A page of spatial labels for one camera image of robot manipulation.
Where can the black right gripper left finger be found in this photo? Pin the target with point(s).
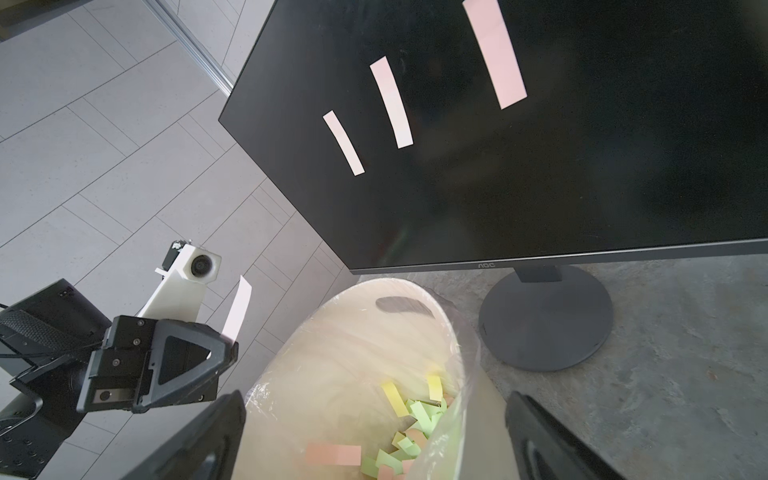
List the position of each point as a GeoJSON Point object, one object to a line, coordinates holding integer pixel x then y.
{"type": "Point", "coordinates": [206, 448]}

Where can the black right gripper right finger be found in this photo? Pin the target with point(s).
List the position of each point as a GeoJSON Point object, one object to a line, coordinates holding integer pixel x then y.
{"type": "Point", "coordinates": [545, 448]}

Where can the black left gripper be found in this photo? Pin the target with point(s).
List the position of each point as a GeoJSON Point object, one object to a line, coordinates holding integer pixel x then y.
{"type": "Point", "coordinates": [143, 364]}

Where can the pink sticky note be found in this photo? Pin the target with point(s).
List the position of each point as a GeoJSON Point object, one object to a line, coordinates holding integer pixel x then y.
{"type": "Point", "coordinates": [393, 102]}
{"type": "Point", "coordinates": [497, 50]}
{"type": "Point", "coordinates": [344, 143]}
{"type": "Point", "coordinates": [238, 310]}

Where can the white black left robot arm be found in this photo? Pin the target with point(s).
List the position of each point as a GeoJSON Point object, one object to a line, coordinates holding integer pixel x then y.
{"type": "Point", "coordinates": [66, 360]}

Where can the discarded sticky notes pile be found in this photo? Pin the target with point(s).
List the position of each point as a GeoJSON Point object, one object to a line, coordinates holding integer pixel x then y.
{"type": "Point", "coordinates": [408, 444]}

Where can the grey round monitor stand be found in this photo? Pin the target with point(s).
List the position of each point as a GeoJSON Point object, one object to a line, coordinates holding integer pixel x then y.
{"type": "Point", "coordinates": [546, 319]}

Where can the black computer monitor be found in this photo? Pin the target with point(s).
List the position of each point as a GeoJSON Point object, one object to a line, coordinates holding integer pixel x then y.
{"type": "Point", "coordinates": [643, 134]}

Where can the cream waste bin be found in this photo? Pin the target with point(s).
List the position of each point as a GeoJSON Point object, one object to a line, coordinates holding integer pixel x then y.
{"type": "Point", "coordinates": [324, 386]}

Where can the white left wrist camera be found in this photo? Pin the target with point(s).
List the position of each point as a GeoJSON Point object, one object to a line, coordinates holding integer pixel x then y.
{"type": "Point", "coordinates": [186, 271]}

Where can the aluminium left corner post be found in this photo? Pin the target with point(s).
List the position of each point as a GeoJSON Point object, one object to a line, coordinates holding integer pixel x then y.
{"type": "Point", "coordinates": [167, 17]}

